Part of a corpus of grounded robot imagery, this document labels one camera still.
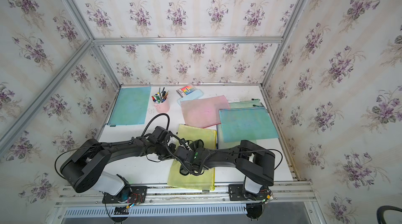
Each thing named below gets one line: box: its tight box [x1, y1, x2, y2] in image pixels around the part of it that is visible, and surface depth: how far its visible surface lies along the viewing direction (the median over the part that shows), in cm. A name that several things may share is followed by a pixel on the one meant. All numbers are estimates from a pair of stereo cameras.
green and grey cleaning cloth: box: [188, 139, 205, 152], surface depth 91 cm
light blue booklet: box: [176, 88, 204, 107], surface depth 116 cm
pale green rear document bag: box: [228, 98, 265, 109], surface depth 112 cm
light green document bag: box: [217, 122, 241, 150], surface depth 94 cm
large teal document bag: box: [219, 106, 279, 143], surface depth 100 cm
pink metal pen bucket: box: [151, 86, 170, 114], surface depth 100 cm
